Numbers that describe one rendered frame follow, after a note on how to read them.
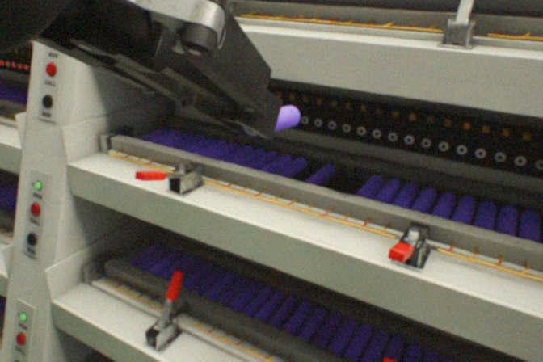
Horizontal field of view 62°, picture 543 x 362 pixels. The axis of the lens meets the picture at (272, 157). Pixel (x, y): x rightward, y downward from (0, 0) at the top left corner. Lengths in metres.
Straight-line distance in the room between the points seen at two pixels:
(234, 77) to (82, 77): 0.45
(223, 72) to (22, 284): 0.61
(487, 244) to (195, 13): 0.35
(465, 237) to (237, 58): 0.31
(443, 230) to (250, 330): 0.26
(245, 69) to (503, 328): 0.31
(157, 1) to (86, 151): 0.50
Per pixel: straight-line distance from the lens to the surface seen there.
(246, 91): 0.23
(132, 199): 0.58
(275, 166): 0.56
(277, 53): 0.46
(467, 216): 0.50
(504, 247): 0.46
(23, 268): 0.75
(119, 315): 0.66
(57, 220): 0.68
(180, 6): 0.17
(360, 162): 0.58
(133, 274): 0.69
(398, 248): 0.37
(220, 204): 0.51
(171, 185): 0.54
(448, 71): 0.41
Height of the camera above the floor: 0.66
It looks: 7 degrees down
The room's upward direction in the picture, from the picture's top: 10 degrees clockwise
